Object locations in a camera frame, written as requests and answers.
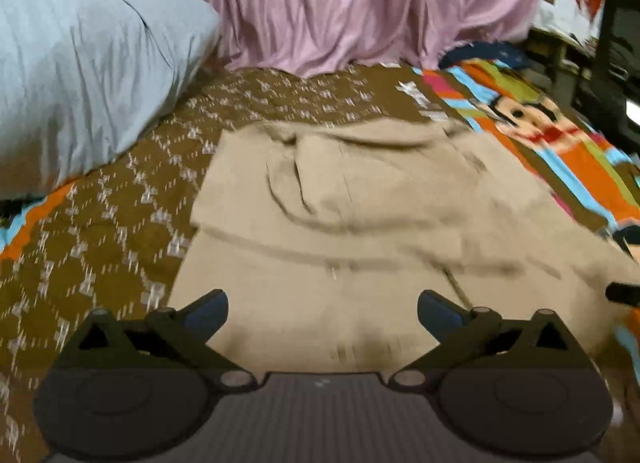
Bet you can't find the black cabinet at right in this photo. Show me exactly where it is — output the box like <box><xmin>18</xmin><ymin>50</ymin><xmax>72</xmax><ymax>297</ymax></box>
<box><xmin>574</xmin><ymin>0</ymin><xmax>639</xmax><ymax>152</ymax></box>

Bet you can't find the light grey pillow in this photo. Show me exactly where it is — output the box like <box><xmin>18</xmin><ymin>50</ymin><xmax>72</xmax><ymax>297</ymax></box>
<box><xmin>1</xmin><ymin>0</ymin><xmax>221</xmax><ymax>200</ymax></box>

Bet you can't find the brown patterned bedspread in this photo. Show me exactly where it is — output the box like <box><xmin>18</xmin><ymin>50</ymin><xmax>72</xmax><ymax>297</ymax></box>
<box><xmin>1</xmin><ymin>66</ymin><xmax>465</xmax><ymax>462</ymax></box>

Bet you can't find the beige hooded sweatshirt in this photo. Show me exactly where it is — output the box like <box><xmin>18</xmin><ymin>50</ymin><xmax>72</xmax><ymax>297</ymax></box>
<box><xmin>169</xmin><ymin>119</ymin><xmax>639</xmax><ymax>374</ymax></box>

